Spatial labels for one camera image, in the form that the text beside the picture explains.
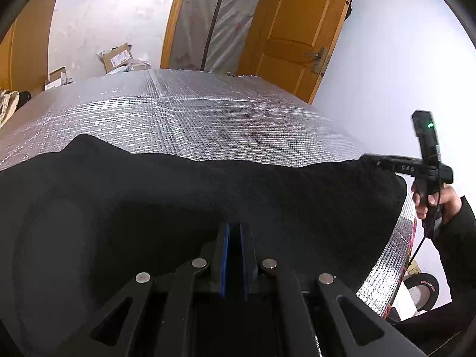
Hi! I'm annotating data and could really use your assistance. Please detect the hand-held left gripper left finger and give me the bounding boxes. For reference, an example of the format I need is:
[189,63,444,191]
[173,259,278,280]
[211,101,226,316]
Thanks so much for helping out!
[56,222,231,357]

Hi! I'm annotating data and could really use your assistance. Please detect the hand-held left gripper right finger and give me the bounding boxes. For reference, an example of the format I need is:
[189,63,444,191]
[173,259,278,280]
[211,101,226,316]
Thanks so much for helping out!
[239,222,428,357]

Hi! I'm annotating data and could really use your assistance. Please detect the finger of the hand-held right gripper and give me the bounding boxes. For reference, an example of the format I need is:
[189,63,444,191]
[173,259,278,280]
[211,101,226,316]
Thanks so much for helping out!
[359,153,402,175]

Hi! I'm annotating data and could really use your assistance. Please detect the black garment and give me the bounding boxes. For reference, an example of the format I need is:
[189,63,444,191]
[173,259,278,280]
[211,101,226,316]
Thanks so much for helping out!
[0,134,408,357]

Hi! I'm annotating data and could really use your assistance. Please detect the person's right forearm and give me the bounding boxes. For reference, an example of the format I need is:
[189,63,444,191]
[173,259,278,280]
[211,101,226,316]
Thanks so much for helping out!
[433,197,476,306]

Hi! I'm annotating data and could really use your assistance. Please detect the person's right hand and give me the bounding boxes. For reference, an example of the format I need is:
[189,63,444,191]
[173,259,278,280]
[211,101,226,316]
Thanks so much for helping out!
[411,178,465,227]

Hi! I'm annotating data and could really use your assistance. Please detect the black tape roll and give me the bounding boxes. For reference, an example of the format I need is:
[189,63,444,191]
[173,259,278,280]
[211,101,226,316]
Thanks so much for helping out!
[403,272,439,311]

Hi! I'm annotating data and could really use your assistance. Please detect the silver quilted foil mat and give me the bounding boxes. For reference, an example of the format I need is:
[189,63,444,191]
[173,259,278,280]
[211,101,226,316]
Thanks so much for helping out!
[0,68,415,320]

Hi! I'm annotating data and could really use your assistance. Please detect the wooden door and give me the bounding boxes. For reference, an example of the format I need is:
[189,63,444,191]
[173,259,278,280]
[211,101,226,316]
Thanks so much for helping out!
[238,0,359,105]

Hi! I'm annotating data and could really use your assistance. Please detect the person's dark clothed body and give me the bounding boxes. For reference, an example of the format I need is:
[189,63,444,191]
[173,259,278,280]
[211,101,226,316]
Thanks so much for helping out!
[389,301,469,357]

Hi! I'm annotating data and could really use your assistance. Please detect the clear plastic door curtain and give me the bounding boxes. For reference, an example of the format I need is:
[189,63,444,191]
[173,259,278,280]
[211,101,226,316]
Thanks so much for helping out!
[169,0,268,75]

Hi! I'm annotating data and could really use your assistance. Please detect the pile of white plastic bags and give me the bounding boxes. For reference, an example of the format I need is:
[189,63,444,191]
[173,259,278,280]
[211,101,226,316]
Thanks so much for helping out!
[108,59,151,75]

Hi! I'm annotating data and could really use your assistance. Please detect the brown cardboard box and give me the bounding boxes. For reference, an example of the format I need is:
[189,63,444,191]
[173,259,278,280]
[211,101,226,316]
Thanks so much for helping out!
[97,43,134,75]

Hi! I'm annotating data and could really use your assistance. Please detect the white carton box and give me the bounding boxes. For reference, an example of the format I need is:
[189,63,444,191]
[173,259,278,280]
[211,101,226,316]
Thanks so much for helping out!
[45,67,73,92]

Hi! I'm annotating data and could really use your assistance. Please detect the beige floral blanket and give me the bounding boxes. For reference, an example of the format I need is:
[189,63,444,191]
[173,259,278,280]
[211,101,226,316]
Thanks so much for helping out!
[0,89,20,129]

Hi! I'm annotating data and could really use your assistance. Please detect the wooden wardrobe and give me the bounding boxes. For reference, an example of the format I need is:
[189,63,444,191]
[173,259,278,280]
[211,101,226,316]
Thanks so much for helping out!
[0,0,65,93]

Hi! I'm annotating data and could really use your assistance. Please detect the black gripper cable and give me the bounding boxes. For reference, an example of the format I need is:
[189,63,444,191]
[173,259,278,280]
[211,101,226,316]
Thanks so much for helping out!
[407,182,441,268]

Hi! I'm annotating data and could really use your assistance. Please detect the metal door handle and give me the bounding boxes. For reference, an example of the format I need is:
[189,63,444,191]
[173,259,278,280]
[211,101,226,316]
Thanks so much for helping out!
[303,46,331,75]

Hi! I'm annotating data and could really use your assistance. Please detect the wooden door frame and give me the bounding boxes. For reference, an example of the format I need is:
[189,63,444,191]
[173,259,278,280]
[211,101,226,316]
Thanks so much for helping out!
[160,0,194,69]

